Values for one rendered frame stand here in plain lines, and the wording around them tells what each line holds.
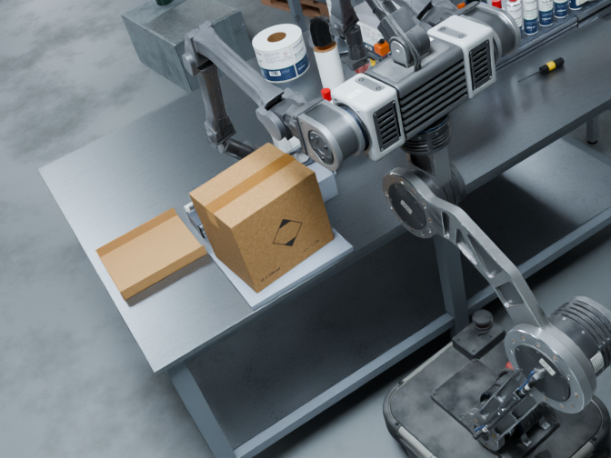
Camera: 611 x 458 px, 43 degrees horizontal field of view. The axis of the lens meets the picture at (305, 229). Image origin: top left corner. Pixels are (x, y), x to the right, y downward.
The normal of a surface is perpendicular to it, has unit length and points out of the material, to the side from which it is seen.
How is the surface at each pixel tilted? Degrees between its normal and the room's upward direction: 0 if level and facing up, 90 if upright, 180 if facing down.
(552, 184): 0
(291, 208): 90
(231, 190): 0
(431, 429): 0
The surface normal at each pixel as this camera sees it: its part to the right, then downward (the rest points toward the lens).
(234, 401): -0.23, -0.72
